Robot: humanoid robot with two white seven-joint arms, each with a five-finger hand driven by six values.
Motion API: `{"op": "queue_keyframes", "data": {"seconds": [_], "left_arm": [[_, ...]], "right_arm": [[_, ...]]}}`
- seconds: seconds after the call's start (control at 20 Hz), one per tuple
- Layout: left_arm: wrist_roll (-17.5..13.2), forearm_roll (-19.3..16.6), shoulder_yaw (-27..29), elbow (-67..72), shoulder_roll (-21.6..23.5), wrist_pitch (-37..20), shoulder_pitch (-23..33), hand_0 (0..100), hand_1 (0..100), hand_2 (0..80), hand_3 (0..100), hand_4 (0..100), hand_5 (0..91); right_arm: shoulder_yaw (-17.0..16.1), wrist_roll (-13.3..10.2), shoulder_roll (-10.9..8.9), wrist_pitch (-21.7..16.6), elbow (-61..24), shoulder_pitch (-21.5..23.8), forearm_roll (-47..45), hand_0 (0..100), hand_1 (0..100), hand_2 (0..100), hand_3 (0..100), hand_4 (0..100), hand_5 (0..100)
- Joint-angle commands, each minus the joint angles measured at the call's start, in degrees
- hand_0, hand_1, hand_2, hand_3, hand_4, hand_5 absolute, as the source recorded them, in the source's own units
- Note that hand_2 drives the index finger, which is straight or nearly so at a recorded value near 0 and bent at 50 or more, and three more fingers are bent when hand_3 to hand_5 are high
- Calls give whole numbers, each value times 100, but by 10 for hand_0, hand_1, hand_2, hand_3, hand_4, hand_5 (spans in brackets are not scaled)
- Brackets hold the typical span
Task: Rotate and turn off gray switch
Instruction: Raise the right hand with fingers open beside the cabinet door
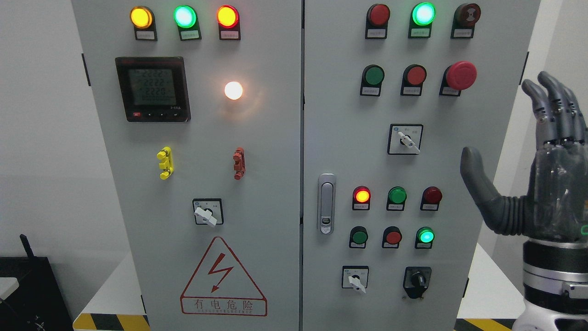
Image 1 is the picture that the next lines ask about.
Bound red-orange indicator lamp top left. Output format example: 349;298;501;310
216;5;241;40

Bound silver door lock handle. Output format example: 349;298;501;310
317;173;336;234

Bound yellow indicator lamp top left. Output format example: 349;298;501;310
130;6;157;41

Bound green indicator lamp middle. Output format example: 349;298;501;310
386;186;407;211

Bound black rotary knob switch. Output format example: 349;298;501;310
402;267;432;299

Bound green push button lower row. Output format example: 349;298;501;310
349;226;369;249

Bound red push button row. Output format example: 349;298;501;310
381;226;402;249
400;63;427;96

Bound green push button upper row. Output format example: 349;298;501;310
360;64;385;97

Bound white rotary switch lower right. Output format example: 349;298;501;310
341;265;369;295

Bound green indicator lamp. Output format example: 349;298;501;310
386;186;407;211
174;5;202;40

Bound red push button upper row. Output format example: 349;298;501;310
400;63;427;96

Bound red electric hazard warning sign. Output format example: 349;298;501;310
180;236;267;316

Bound white glowing indicator lamp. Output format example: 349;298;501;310
223;81;244;101

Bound green indicator lamp top left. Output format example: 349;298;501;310
174;5;202;40

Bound grey cabinet door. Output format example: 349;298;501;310
302;0;540;331
72;0;302;331

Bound green lit lamp top right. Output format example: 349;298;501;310
408;2;436;39

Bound red emergency stop mushroom button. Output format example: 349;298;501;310
439;61;477;97

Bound lit red-orange indicator lamp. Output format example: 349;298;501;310
351;186;371;210

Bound white cabinet base platform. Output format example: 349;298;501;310
72;253;150;331

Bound white rotary switch left door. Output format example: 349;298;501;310
192;198;224;228

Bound red lamp top right door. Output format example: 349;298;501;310
365;3;390;40

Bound dark red buzzer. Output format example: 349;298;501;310
450;3;481;39

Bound grey right cabinet door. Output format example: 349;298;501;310
302;0;540;331

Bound grey left cabinet door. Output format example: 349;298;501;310
72;0;302;331

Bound gray rotary selector switch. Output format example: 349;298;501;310
388;124;424;155

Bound red push button lower row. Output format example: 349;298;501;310
381;226;402;249

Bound black box with antenna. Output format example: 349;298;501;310
0;234;72;331

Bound green push button row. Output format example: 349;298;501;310
360;64;385;97
349;226;369;249

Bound black digital power meter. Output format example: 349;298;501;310
115;57;191;122

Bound lit green push button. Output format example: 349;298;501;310
414;227;435;249

